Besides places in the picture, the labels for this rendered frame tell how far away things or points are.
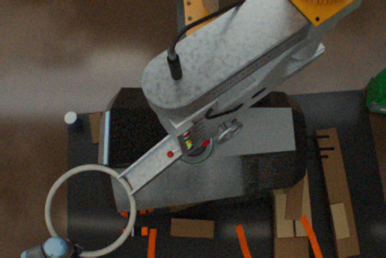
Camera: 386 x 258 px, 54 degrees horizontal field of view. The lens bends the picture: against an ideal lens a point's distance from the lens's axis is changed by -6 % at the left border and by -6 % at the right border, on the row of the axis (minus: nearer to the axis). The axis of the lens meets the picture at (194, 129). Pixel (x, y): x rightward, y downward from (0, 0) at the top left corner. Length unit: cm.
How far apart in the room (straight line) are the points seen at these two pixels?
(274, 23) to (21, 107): 256
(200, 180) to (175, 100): 98
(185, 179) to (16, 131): 174
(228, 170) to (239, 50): 96
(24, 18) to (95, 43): 82
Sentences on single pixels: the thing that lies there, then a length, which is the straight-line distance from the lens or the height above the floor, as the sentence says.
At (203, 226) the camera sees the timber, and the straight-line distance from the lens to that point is 284.
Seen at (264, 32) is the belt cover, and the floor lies 170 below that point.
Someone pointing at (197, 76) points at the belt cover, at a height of 170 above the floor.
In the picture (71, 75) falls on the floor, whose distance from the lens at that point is 353.
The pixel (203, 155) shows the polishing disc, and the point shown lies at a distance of 218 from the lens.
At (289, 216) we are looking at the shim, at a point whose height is 21.
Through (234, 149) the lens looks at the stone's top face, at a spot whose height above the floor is 83.
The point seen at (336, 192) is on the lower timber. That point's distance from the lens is 303.
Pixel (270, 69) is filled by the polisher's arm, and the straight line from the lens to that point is 171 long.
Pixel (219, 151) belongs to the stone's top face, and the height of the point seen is 83.
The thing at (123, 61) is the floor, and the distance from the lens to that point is 345.
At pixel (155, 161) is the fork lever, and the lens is 210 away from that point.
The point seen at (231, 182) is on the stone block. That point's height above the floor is 70.
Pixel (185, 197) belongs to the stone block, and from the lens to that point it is 235.
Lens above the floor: 297
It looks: 71 degrees down
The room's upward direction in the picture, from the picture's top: 11 degrees counter-clockwise
